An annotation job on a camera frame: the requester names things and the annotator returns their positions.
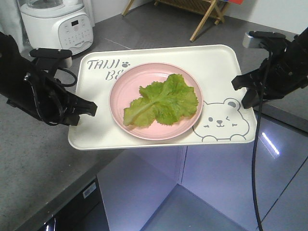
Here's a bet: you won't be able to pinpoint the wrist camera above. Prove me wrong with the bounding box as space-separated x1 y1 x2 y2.
242 31 286 48
29 48 72 70

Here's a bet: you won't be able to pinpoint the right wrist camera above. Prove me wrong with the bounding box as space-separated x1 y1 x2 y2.
242 31 286 48

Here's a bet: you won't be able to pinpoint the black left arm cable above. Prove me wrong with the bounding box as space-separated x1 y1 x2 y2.
24 64 78 126

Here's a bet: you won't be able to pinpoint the grey cabinet door right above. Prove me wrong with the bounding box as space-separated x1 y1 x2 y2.
181 117 308 231

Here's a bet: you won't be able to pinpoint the white rice cooker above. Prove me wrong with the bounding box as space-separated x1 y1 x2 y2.
20 0 93 55

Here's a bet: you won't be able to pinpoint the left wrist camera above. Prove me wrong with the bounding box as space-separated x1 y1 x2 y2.
29 48 72 70

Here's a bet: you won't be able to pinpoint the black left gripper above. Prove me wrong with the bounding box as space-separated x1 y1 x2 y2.
7 66 97 126

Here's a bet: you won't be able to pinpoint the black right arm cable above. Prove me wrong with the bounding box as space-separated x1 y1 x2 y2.
251 48 272 231

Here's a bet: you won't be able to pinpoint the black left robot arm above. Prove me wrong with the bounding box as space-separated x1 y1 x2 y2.
0 33 97 126

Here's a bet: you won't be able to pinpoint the cream bear serving tray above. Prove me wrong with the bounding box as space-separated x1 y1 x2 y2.
68 45 257 150

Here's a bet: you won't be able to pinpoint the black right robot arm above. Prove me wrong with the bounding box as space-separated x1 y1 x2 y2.
231 30 308 109

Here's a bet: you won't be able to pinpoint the white pleated curtain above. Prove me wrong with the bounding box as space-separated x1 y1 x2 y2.
0 0 29 53

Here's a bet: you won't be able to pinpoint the grey cabinet door centre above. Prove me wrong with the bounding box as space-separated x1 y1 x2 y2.
97 147 184 231

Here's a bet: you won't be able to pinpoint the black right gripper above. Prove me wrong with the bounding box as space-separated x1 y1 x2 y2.
231 40 308 109

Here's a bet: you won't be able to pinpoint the grey cabinet door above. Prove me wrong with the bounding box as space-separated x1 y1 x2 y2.
97 147 184 231
181 117 308 231

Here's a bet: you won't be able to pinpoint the pink round plate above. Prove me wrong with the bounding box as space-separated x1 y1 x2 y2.
109 63 203 141

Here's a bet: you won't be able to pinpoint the green lettuce leaf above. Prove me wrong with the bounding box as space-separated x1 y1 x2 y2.
124 74 199 127

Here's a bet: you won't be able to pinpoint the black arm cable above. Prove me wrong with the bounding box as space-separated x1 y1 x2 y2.
251 48 272 231
24 64 78 126

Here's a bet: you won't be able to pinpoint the wooden gold-legged rack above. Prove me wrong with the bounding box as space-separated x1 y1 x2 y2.
122 0 233 43

